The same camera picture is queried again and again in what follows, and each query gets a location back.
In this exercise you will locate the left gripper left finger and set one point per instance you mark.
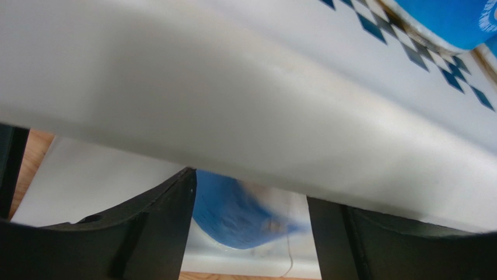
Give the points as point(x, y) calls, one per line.
point(142, 238)

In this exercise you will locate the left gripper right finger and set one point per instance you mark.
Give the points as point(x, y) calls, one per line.
point(352, 243)

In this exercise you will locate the plastic-wrapped roll blue label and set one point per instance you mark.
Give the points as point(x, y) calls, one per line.
point(243, 215)

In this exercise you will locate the dark blue roll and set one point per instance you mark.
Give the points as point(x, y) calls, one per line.
point(455, 26)

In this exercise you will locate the cream checkered three-tier shelf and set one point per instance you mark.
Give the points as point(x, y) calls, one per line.
point(334, 100)

